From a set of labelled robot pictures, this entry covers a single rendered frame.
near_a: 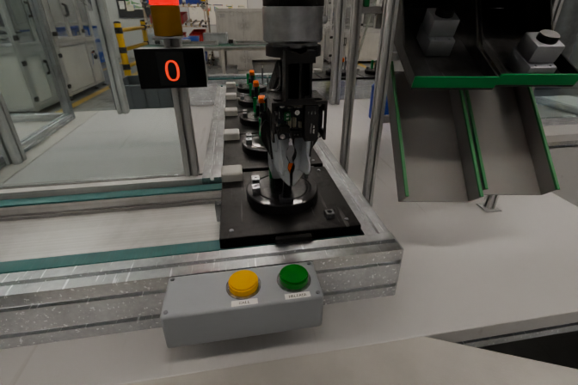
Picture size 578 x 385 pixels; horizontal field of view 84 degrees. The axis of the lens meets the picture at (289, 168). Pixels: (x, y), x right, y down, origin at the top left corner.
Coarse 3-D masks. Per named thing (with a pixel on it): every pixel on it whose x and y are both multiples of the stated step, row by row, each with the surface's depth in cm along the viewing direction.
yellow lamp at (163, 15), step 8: (152, 8) 55; (160, 8) 55; (168, 8) 55; (176, 8) 56; (152, 16) 56; (160, 16) 55; (168, 16) 56; (176, 16) 57; (160, 24) 56; (168, 24) 56; (176, 24) 57; (160, 32) 57; (168, 32) 57; (176, 32) 57
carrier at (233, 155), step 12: (228, 132) 92; (228, 144) 89; (240, 144) 89; (252, 144) 83; (228, 156) 81; (240, 156) 81; (252, 156) 81; (264, 156) 80; (312, 156) 81; (252, 168) 75; (264, 168) 76
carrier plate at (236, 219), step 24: (312, 168) 75; (240, 192) 65; (336, 192) 65; (240, 216) 58; (264, 216) 58; (288, 216) 58; (312, 216) 58; (336, 216) 58; (240, 240) 52; (264, 240) 53
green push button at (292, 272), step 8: (280, 272) 45; (288, 272) 45; (296, 272) 45; (304, 272) 45; (280, 280) 44; (288, 280) 43; (296, 280) 43; (304, 280) 44; (288, 288) 43; (296, 288) 43
